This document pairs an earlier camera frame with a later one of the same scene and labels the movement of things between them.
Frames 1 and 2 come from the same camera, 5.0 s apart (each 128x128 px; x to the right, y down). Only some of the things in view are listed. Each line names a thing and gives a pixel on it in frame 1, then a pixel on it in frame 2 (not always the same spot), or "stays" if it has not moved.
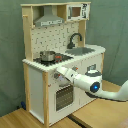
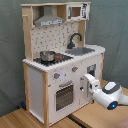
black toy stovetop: [57, 59] stays
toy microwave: [77, 11] stays
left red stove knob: [56, 75] stays
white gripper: [67, 73] to [92, 85]
